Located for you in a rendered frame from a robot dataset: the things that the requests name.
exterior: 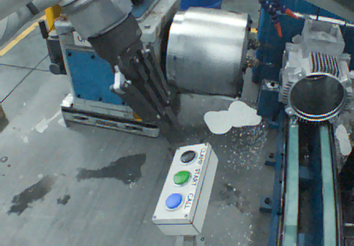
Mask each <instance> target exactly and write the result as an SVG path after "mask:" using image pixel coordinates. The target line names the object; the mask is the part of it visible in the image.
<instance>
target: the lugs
mask: <svg viewBox="0 0 354 246"><path fill-rule="evenodd" d="M300 41H301V36H300V35H299V34H298V35H297V36H294V37H293V38H292V42H293V43H294V44H299V43H300ZM295 76H296V78H297V79H298V80H299V79H300V78H302V77H304V76H307V73H306V70H305V69H304V68H303V67H302V66H299V67H298V68H296V69H295ZM341 82H342V84H343V85H344V87H345V88H348V87H349V86H351V85H352V83H351V79H350V78H349V77H348V75H347V74H346V75H345V76H341ZM284 108H285V112H286V113H287V114H288V115H295V113H294V111H293V110H292V109H291V108H290V106H289V104H288V105H285V106H284ZM328 121H329V122H330V123H334V122H337V121H338V117H337V115H336V116H333V117H331V118H330V119H328Z"/></svg>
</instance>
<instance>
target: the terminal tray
mask: <svg viewBox="0 0 354 246"><path fill-rule="evenodd" d="M304 24H305V25H304V27H303V31H302V33H301V35H302V36H301V41H300V45H301V49H302V56H303V57H302V59H305V58H307V57H309V54H310V53H311V57H312V55H313V53H314V56H316V54H317V52H318V56H319V55H320V52H321V54H322V56H323V52H324V53H325V57H326V53H327V54H328V58H329V56H330V55H331V58H332V56H333V57H334V60H335V57H336V58H337V63H338V65H339V62H340V61H341V56H342V52H343V49H344V47H345V43H344V41H343V39H342V35H341V31H340V28H339V25H335V24H328V23H325V22H322V21H313V20H310V19H306V20H305V22H304ZM316 36H317V38H316ZM333 41H335V42H333Z"/></svg>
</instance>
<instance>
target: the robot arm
mask: <svg viewBox="0 0 354 246"><path fill-rule="evenodd" d="M305 1H307V2H309V3H312V4H313V5H316V6H318V7H320V8H323V9H325V10H327V11H329V12H331V13H335V14H336V15H338V16H340V17H343V18H344V19H347V20H349V21H351V22H354V0H305ZM56 4H59V5H60V6H61V7H62V11H63V12H64V14H65V15H66V16H67V18H69V20H70V22H71V24H72V25H73V27H74V28H75V29H76V32H77V33H78V34H79V36H80V37H81V38H82V37H88V42H89V43H90V44H91V45H92V48H93V49H94V51H95V52H96V54H97V55H98V57H99V58H100V59H105V60H107V61H108V62H109V63H108V64H109V66H110V68H111V72H112V73H113V74H114V75H115V84H114V85H111V87H110V90H111V92H112V93H114V94H115V95H117V96H119V97H121V98H122V99H123V100H124V101H125V102H126V103H127V104H128V105H129V106H130V107H131V108H132V109H133V111H134V112H135V113H136V114H137V115H138V116H139V117H140V118H141V119H142V120H143V121H144V122H145V123H152V122H156V124H157V125H158V127H159V128H160V130H161V131H162V132H163V133H164V135H165V138H166V139H167V140H168V142H169V144H170V145H173V144H179V143H184V142H185V139H186V134H185V133H184V132H183V129H182V127H181V125H180V124H179V121H178V120H177V119H176V117H175V115H174V113H173V112H172V110H171V109H170V107H169V106H172V105H173V100H168V97H169V96H170V95H171V94H170V91H169V89H168V86H167V83H166V80H165V78H164V75H163V72H162V70H161V68H160V66H159V63H158V62H157V59H156V56H155V54H154V47H153V43H152V42H148V43H145V44H144V43H142V41H141V40H140V38H141V36H142V30H141V28H140V27H139V25H138V22H137V21H136V19H135V18H134V16H133V14H132V12H131V10H132V9H133V3H132V2H131V1H130V0H0V47H1V46H2V45H3V44H5V43H6V42H8V41H9V40H11V38H12V37H13V36H14V35H15V34H16V33H17V31H18V30H20V29H21V27H23V26H24V24H26V23H27V22H28V21H29V20H30V19H32V18H33V17H34V16H35V15H37V14H39V13H40V12H42V11H44V10H46V9H47V8H50V7H52V6H54V5H56ZM163 90H164V91H163Z"/></svg>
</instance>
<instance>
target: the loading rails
mask: <svg viewBox="0 0 354 246"><path fill-rule="evenodd" d="M285 105H287V104H283V102H281V103H280V105H279V111H278V117H276V116H272V115H269V117H268V121H267V127H270V128H274V129H277V151H276V153H274V152H270V151H266V152H265V158H264V165H268V166H273V167H274V166H275V167H274V183H273V197H269V196H266V195H261V198H260V203H259V211H261V212H262V211H265V212H268V213H271V215H270V229H269V243H268V245H267V246H344V245H343V244H344V241H343V239H344V238H343V227H342V225H343V223H342V219H343V218H342V211H341V208H342V207H341V191H340V188H341V187H340V183H339V182H340V179H339V175H338V174H339V170H338V161H337V149H336V145H335V143H336V140H335V136H334V131H333V123H330V122H329V121H328V120H325V123H324V121H323V124H322V123H321V121H320V123H319V124H318V121H317V122H316V124H314V122H313V123H312V124H311V121H310V123H309V124H308V121H307V123H305V119H304V121H303V118H301V120H300V121H299V118H298V120H296V115H292V117H293V118H292V117H291V115H288V114H287V113H286V112H285V108H284V106H285ZM289 116H290V117H289ZM294 116H295V117H294ZM288 117H289V118H288ZM291 119H292V122H291ZM289 120H290V121H289ZM295 120H296V121H295ZM289 122H290V123H289ZM327 124H328V125H327ZM298 125H299V126H298ZM322 125H323V127H324V129H322ZM325 125H326V127H325ZM294 126H295V127H294ZM326 132H327V133H326ZM299 135H303V136H307V148H308V167H309V168H306V167H303V166H299ZM298 187H302V188H309V189H308V194H309V201H308V205H309V211H308V216H309V220H308V227H309V228H308V234H306V233H298V232H297V222H298V199H299V189H298Z"/></svg>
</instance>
